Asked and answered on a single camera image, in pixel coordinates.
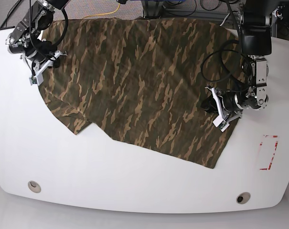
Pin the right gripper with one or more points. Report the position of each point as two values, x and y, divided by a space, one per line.
40 66

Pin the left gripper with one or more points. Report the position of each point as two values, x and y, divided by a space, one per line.
222 103

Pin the camouflage t-shirt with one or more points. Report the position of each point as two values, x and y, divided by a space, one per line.
142 82

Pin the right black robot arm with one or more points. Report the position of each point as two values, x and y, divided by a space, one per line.
25 37

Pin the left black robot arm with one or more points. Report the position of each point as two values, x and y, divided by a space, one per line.
253 25

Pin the red tape rectangle marking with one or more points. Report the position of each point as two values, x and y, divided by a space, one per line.
266 152

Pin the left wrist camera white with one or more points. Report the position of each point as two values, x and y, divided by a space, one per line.
221 123

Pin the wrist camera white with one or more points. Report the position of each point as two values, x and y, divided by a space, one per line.
221 123
37 79

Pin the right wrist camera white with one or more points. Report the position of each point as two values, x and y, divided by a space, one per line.
37 79

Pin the right table cable grommet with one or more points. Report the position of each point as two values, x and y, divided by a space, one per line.
243 198

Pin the table cable grommet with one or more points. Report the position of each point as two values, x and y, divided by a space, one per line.
34 187
243 198

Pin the left table cable grommet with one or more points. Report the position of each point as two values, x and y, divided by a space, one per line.
34 187

